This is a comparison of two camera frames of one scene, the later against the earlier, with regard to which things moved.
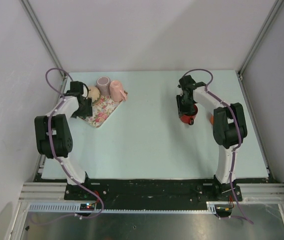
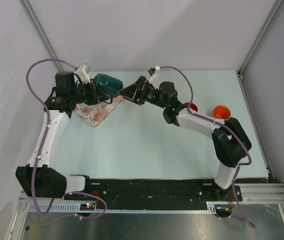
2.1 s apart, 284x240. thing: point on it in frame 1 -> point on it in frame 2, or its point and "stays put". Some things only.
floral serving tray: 101,111 stays put
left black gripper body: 85,110 -> 86,93
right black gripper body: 185,106 -> 147,95
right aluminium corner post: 262,31 stays put
